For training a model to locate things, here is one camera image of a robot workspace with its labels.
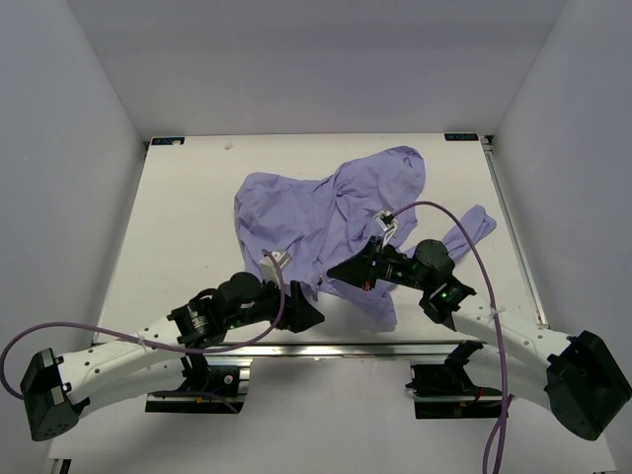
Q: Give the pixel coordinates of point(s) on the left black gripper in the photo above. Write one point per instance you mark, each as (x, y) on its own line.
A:
(299, 314)

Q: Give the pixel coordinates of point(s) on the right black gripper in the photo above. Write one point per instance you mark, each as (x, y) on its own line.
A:
(358, 270)

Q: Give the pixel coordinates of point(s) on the lilac zip jacket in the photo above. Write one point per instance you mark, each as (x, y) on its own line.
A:
(321, 223)

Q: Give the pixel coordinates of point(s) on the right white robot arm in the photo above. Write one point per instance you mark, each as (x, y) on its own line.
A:
(576, 378)

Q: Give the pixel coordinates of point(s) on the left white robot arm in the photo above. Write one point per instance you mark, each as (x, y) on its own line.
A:
(166, 358)

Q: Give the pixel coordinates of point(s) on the right blue table label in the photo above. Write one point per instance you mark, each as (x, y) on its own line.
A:
(461, 137)

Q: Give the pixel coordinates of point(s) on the blue table label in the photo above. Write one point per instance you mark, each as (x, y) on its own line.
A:
(461, 137)
(167, 141)

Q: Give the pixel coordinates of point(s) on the left blue table label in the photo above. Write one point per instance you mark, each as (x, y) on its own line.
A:
(167, 141)

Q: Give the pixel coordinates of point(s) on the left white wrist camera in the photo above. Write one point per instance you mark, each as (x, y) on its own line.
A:
(273, 264)

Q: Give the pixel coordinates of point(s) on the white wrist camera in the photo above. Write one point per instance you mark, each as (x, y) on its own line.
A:
(388, 223)
(273, 264)

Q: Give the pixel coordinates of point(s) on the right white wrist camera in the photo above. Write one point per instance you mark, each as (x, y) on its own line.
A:
(388, 223)

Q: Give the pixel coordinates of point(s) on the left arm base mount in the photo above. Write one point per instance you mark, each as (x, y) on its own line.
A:
(209, 388)

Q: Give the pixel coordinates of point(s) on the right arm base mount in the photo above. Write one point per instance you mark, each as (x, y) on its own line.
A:
(444, 391)

